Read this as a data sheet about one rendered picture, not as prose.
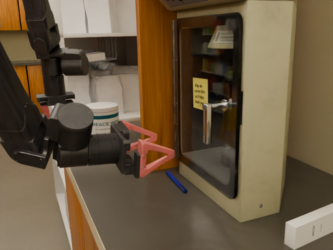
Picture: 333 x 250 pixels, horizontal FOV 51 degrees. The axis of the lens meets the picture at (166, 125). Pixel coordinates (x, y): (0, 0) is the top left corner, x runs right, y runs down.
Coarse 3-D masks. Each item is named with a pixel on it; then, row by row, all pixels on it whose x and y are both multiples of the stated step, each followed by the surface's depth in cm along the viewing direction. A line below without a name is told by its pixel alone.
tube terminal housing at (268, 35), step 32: (256, 0) 67; (288, 0) 70; (256, 32) 68; (288, 32) 71; (256, 64) 70; (288, 64) 73; (256, 96) 72; (288, 96) 81; (256, 128) 74; (256, 160) 76; (256, 192) 78
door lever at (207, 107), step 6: (222, 102) 76; (204, 108) 73; (210, 108) 73; (216, 108) 74; (222, 108) 76; (204, 114) 74; (210, 114) 74; (204, 120) 74; (210, 120) 74; (204, 126) 75; (210, 126) 74; (204, 132) 75; (210, 132) 75; (204, 138) 75; (210, 138) 75
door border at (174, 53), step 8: (176, 24) 93; (176, 32) 93; (176, 40) 94; (176, 48) 94; (176, 56) 95; (176, 64) 96; (176, 72) 96; (176, 80) 97; (176, 88) 98; (240, 88) 71; (176, 96) 98; (176, 104) 99; (176, 112) 100; (176, 120) 100; (176, 128) 101; (176, 136) 102; (176, 144) 102; (176, 152) 103
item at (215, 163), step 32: (192, 32) 85; (224, 32) 72; (192, 64) 87; (224, 64) 74; (192, 96) 89; (224, 96) 75; (192, 128) 92; (224, 128) 77; (192, 160) 94; (224, 160) 78; (224, 192) 80
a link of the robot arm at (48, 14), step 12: (24, 0) 87; (36, 0) 86; (48, 0) 90; (36, 12) 87; (48, 12) 90; (36, 24) 88; (48, 24) 90; (36, 36) 90; (48, 36) 90; (48, 48) 92
